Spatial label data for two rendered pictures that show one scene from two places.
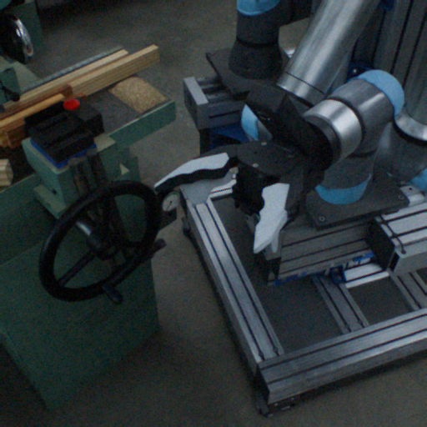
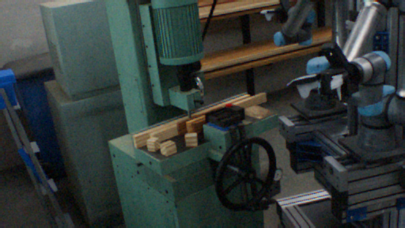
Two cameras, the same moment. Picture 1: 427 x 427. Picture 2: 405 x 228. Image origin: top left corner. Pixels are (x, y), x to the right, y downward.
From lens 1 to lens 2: 0.79 m
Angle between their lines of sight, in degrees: 27
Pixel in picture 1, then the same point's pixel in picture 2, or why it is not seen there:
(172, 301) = not seen: outside the picture
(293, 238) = (353, 176)
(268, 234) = (335, 83)
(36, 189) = (209, 150)
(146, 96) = (262, 111)
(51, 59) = not seen: hidden behind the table
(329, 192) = (365, 108)
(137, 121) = (259, 122)
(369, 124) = (375, 66)
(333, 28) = (355, 43)
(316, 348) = not seen: outside the picture
